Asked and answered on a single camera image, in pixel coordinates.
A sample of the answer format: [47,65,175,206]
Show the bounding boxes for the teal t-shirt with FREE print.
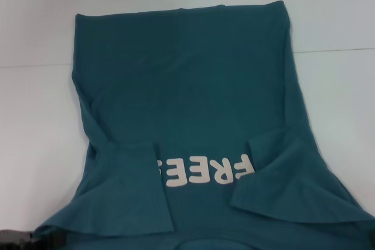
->
[32,0,375,250]

